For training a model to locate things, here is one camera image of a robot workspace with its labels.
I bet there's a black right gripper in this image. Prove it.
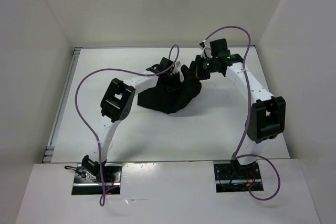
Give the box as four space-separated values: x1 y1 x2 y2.
186 54 218 81

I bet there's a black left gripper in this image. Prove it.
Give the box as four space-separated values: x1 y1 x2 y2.
163 71 183 95

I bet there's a black pleated skirt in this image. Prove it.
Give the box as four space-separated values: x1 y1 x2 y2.
137 65 202 114

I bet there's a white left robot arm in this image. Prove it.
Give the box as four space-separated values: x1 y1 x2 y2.
81 58 180 182

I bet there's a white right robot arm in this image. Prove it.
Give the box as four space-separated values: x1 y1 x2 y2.
190 39 286 178

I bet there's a white front cover board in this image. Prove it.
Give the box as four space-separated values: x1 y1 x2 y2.
16 159 320 223

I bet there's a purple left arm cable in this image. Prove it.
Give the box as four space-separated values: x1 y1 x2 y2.
75 44 180 207

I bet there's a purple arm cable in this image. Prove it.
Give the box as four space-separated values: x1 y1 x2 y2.
75 44 180 207
199 26 281 201

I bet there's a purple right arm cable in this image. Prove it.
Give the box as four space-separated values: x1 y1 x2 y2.
199 26 281 201

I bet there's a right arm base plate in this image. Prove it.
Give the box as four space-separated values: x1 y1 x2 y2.
213 161 264 193

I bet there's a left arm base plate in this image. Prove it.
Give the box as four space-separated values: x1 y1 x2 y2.
68 163 122 196

